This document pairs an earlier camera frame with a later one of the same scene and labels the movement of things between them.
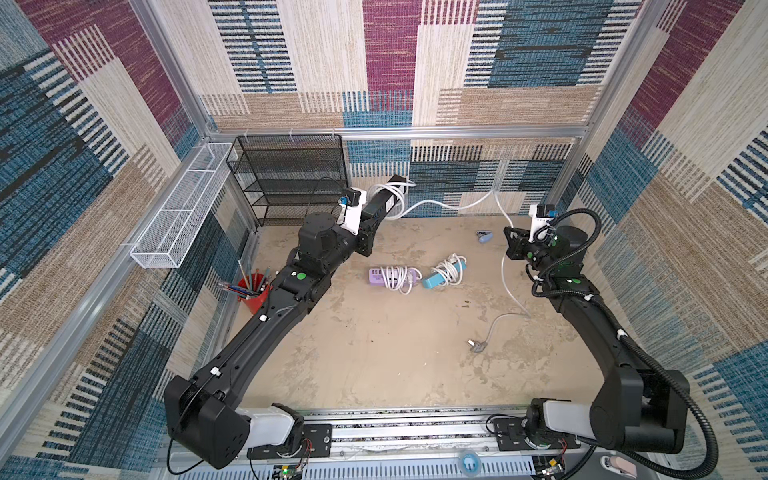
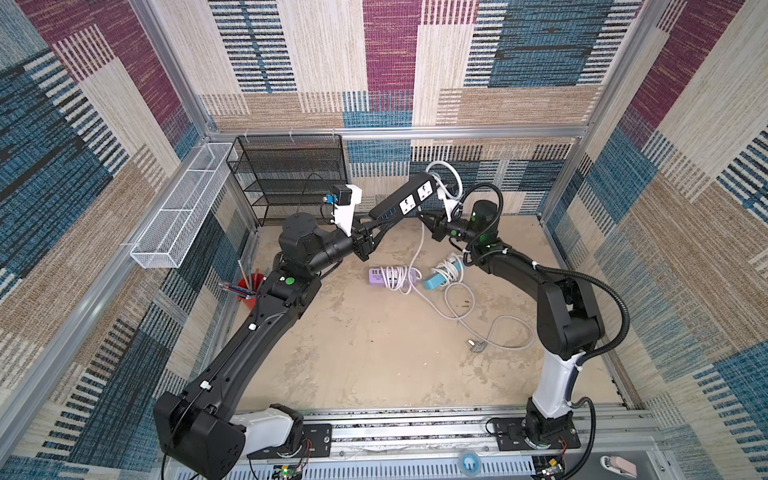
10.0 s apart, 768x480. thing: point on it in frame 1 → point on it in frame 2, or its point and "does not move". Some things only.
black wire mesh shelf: x=287 y=177 does not move
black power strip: x=382 y=202 → x=407 y=199
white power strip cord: x=477 y=346 → x=430 y=170
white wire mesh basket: x=168 y=238 does not move
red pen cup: x=253 y=289 does not move
